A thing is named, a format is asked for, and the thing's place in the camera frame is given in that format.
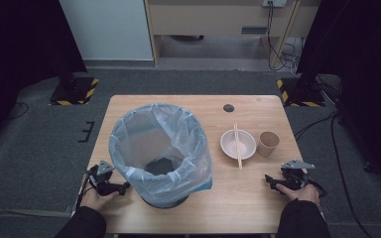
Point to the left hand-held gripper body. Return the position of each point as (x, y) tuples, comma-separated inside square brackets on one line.
[(105, 168)]

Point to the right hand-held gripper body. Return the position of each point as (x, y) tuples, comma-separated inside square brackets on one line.
[(294, 177)]

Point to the brown paper cup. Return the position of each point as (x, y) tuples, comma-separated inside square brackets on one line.
[(267, 142)]

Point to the white paper bowl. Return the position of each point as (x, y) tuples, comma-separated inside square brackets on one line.
[(246, 145)]

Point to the trash bin with blue bag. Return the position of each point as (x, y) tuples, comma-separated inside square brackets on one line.
[(135, 132)]

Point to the person's right hand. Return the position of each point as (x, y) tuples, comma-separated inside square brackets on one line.
[(306, 195)]

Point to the person's left hand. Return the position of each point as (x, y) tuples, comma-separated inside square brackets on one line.
[(94, 200)]

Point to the black striped stand base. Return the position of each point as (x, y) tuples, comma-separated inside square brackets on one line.
[(74, 92), (301, 95)]

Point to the black curtain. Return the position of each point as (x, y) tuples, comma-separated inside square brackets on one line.
[(20, 49), (367, 66)]

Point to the light wooden cabinet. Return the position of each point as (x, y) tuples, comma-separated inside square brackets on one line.
[(211, 20)]

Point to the grey wall power outlet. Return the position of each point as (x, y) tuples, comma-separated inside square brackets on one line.
[(274, 3)]

